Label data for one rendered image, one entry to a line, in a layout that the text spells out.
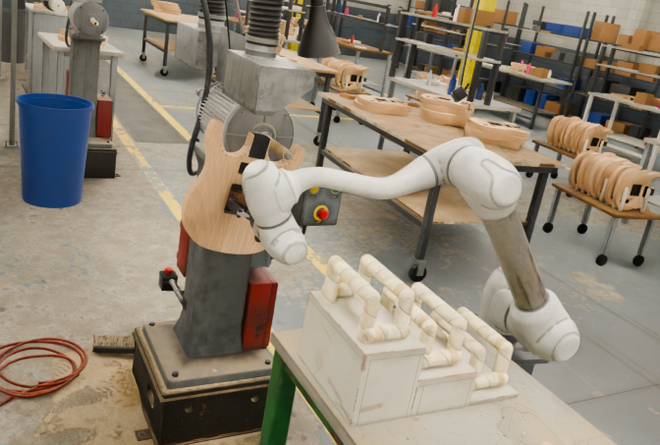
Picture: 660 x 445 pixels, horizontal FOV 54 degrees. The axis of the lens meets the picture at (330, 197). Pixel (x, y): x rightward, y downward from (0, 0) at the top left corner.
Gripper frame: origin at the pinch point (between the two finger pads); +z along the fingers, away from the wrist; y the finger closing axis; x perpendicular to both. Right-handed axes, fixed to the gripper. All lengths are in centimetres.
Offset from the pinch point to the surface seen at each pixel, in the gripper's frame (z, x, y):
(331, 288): -71, 4, -6
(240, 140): 18.1, 15.4, 1.1
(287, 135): 18.3, 21.2, 17.4
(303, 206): 17.1, -2.7, 32.2
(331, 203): 16.8, 0.4, 42.9
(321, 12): 0, 63, 7
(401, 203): 176, -30, 201
